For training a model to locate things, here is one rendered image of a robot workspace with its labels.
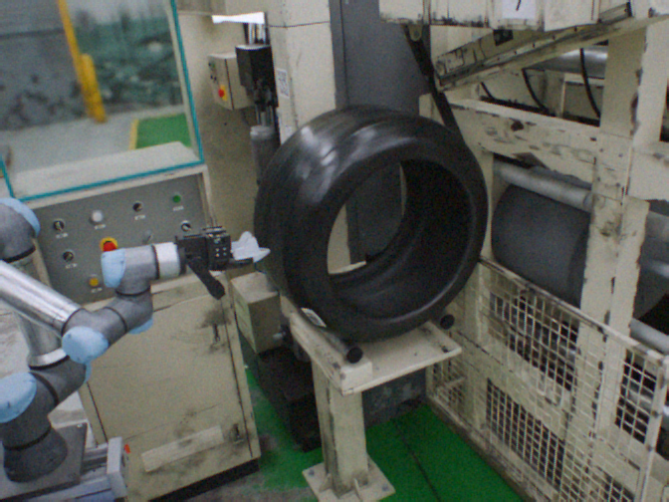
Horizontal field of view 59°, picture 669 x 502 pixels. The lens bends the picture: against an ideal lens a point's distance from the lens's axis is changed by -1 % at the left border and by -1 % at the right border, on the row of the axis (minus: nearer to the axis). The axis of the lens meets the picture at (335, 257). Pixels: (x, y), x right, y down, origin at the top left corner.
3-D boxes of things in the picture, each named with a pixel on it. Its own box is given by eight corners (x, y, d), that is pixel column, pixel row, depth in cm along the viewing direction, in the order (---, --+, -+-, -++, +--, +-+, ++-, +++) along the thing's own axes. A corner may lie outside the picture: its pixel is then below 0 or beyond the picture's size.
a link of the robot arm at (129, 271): (103, 279, 128) (98, 244, 124) (154, 271, 132) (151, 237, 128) (108, 298, 122) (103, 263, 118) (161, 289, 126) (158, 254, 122)
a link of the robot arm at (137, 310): (101, 338, 128) (94, 296, 122) (133, 312, 137) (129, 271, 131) (130, 349, 125) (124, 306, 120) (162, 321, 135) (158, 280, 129)
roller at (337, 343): (297, 308, 177) (292, 295, 175) (310, 301, 178) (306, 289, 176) (349, 367, 148) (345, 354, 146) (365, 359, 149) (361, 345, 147)
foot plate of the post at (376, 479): (302, 473, 233) (301, 465, 231) (361, 447, 243) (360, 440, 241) (331, 522, 211) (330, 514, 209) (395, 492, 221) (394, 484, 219)
